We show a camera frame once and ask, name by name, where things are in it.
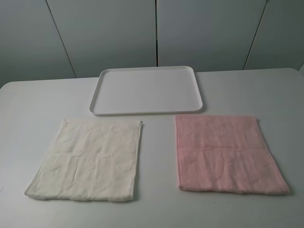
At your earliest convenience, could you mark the pink towel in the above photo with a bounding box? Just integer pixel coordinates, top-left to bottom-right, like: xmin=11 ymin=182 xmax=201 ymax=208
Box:
xmin=175 ymin=115 xmax=290 ymax=195

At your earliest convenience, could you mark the cream white towel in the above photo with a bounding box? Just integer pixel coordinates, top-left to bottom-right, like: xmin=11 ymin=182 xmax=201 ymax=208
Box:
xmin=25 ymin=119 xmax=143 ymax=202

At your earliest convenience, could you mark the white rectangular plastic tray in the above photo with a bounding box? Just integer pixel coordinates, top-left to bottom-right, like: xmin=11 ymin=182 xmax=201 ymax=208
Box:
xmin=89 ymin=66 xmax=203 ymax=116

